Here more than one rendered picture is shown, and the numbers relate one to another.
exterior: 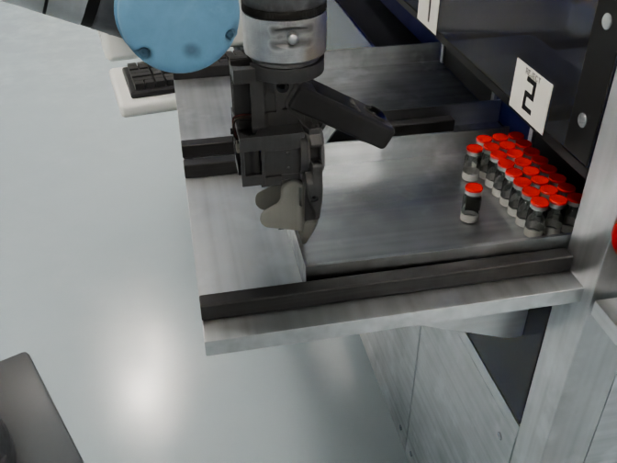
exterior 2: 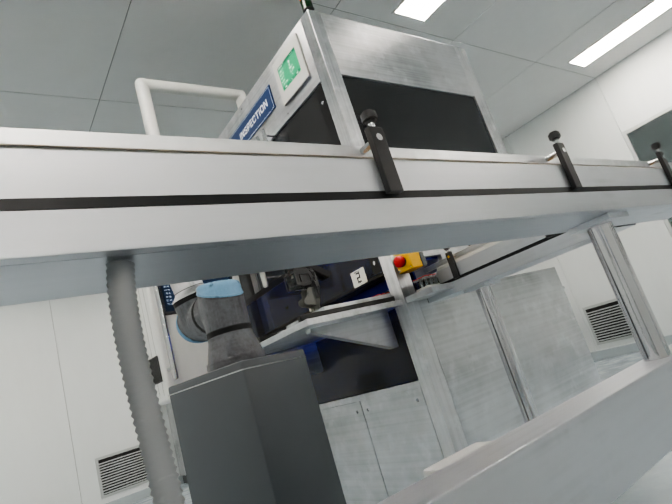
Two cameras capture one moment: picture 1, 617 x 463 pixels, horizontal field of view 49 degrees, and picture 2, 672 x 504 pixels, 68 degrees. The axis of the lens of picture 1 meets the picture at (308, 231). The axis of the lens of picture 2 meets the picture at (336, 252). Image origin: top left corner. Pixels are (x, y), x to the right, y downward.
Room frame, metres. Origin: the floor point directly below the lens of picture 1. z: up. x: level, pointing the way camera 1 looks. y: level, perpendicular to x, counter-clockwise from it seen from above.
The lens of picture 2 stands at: (-0.90, 0.65, 0.70)
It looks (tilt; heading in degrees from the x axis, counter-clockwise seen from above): 13 degrees up; 333
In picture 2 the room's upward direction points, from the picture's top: 17 degrees counter-clockwise
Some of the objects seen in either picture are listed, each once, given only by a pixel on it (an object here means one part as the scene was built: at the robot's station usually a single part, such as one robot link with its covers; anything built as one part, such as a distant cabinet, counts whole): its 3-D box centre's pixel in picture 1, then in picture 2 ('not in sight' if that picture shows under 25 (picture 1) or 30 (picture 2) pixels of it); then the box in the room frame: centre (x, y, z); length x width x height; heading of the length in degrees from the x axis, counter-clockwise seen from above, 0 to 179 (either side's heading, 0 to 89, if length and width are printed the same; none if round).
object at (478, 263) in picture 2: not in sight; (508, 246); (0.24, -0.53, 0.92); 0.69 x 0.15 x 0.16; 12
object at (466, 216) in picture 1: (471, 204); not in sight; (0.69, -0.19, 0.90); 0.02 x 0.02 x 0.04
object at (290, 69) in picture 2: not in sight; (290, 70); (0.75, -0.25, 1.96); 0.21 x 0.01 x 0.21; 12
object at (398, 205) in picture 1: (421, 197); (344, 313); (0.71, -0.14, 0.90); 0.34 x 0.26 x 0.04; 101
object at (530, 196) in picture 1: (507, 183); not in sight; (0.73, -0.25, 0.90); 0.18 x 0.02 x 0.05; 11
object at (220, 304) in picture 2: not in sight; (221, 305); (0.39, 0.35, 0.96); 0.13 x 0.12 x 0.14; 14
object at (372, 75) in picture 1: (368, 86); not in sight; (1.05, -0.10, 0.90); 0.34 x 0.26 x 0.04; 102
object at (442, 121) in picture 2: not in sight; (436, 145); (0.66, -0.77, 1.51); 0.85 x 0.01 x 0.59; 102
